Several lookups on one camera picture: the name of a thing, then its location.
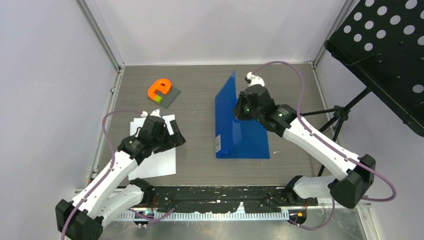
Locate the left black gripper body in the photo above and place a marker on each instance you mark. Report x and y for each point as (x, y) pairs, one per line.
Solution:
(163, 142)

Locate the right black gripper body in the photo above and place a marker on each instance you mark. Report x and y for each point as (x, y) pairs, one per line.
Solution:
(244, 112)

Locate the blue plastic folder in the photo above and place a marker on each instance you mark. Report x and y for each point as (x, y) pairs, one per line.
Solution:
(236, 139)

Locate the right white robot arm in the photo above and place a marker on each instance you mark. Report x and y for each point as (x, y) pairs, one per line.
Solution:
(350, 176)

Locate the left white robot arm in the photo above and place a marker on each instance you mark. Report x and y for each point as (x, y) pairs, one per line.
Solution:
(88, 213)

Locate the white paper sheets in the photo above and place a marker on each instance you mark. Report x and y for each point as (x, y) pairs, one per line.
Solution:
(158, 164)

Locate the green lego brick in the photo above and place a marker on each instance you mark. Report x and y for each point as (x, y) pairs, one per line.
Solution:
(158, 98)

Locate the grey lego baseplate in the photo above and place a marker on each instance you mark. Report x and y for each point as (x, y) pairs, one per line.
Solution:
(169, 97)

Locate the orange letter e block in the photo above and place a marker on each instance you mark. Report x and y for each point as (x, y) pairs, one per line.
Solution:
(161, 85)

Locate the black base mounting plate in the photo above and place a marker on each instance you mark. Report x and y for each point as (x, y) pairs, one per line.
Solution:
(218, 198)

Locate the black perforated music stand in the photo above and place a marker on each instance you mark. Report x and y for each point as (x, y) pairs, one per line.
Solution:
(372, 62)

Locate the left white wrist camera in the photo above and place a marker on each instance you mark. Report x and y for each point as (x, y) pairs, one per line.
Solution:
(154, 113)

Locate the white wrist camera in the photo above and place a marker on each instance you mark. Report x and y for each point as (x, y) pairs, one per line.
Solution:
(253, 79)
(154, 113)

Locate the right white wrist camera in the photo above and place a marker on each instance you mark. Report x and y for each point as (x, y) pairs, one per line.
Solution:
(253, 79)

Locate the aluminium frame rail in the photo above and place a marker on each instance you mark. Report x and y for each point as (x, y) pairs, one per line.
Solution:
(218, 195)

